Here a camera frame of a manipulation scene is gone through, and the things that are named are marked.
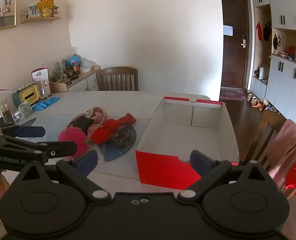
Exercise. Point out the black dotted cloth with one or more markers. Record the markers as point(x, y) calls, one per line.
point(81, 123)

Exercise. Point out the wooden wall shelf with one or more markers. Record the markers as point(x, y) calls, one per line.
point(41, 20)

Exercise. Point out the orange slipper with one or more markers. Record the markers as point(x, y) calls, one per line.
point(261, 107)
point(254, 104)

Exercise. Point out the blue gloves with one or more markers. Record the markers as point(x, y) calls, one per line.
point(45, 103)

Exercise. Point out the pink fringed scarf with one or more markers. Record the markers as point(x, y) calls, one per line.
point(285, 142)

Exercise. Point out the red and white cardboard box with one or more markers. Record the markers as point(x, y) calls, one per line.
point(177, 135)

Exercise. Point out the glass bottle dark contents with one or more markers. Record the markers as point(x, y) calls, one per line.
point(6, 112)

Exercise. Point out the red and white carton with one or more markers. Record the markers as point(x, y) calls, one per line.
point(40, 77)

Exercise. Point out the red hanging ornament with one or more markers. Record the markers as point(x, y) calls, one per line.
point(259, 31)

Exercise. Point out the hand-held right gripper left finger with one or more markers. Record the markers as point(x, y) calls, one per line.
point(86, 160)

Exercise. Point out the white tote bag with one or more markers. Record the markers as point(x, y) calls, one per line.
point(263, 73)

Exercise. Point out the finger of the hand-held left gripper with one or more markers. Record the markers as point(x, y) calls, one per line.
point(60, 148)
point(29, 131)

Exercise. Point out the white wooden sideboard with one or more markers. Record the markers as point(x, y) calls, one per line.
point(90, 80)

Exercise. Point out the dark sauce bottle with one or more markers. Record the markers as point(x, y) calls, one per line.
point(76, 70)

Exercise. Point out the blue globe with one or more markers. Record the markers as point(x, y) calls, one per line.
point(73, 61)

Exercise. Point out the green mug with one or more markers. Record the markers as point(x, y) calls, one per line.
point(25, 109)

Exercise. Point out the red fabric bundle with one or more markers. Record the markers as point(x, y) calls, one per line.
point(105, 130)

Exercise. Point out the white shoe cabinet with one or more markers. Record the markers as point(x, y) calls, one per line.
point(282, 90)

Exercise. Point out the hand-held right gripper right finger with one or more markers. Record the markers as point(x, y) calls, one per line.
point(200, 161)

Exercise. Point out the wooden dining chair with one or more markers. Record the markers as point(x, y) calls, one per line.
point(118, 72)

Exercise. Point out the red patterned rug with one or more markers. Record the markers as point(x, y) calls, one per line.
point(231, 94)

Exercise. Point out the dark brown lumpy item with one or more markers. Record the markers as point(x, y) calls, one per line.
point(120, 138)

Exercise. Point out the standing photo card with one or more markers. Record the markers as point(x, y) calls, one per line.
point(33, 10)

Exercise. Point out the brown wooden door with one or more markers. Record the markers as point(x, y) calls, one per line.
point(234, 62)

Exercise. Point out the white slipper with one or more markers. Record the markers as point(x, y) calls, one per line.
point(249, 97)
point(254, 99)

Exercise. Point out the yellow flower arrangement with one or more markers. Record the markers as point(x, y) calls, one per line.
point(46, 5)

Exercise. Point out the red pot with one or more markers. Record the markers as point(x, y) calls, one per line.
point(291, 49)

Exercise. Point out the wooden chair with scarf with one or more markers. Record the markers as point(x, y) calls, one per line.
point(265, 125)

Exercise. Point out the clear plastic bag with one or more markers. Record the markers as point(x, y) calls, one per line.
point(87, 65)

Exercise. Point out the light wooden organizer box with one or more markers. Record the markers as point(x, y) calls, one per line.
point(58, 86)

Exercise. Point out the pink dragon fruit plush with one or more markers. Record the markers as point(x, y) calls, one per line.
point(71, 140)

